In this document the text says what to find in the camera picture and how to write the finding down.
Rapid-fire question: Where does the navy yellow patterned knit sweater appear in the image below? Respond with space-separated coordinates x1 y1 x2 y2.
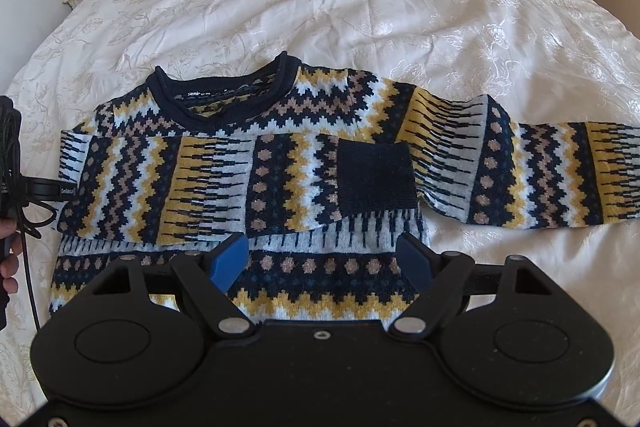
50 54 639 321

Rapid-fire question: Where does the person's left hand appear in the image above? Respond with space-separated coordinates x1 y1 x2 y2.
0 219 23 296

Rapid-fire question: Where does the white floral bed duvet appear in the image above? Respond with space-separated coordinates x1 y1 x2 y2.
0 0 640 427

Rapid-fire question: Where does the black cable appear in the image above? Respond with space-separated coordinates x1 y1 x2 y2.
0 106 58 333

